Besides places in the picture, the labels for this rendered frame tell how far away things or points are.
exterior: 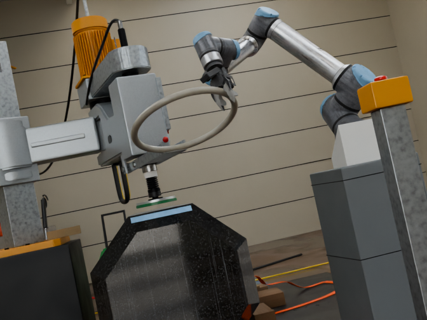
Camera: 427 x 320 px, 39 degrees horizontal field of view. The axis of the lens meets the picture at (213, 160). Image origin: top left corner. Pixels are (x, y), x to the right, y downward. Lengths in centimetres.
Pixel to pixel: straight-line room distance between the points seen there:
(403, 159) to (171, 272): 154
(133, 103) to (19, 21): 584
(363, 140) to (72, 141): 179
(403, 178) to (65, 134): 246
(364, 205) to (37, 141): 203
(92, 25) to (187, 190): 495
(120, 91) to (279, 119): 599
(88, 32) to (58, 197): 476
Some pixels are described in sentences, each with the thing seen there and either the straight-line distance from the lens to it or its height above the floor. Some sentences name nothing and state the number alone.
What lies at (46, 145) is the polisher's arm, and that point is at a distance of 386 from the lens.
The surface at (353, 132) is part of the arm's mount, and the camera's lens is 298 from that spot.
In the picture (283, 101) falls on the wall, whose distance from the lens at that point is 908.
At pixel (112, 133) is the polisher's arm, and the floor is 130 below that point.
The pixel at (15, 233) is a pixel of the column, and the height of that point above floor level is 86.
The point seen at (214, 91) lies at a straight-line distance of 250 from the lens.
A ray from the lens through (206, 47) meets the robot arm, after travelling 263.
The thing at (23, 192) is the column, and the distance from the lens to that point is 387.
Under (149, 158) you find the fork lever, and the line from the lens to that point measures 303.
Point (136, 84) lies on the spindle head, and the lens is 322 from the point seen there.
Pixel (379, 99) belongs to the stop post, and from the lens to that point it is 184.
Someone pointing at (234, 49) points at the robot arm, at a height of 146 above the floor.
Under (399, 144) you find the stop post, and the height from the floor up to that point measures 88.
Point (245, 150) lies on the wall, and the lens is 880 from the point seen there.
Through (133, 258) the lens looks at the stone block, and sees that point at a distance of 304.
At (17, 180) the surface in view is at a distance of 383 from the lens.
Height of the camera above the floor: 86
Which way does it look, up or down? 3 degrees up
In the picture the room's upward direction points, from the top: 12 degrees counter-clockwise
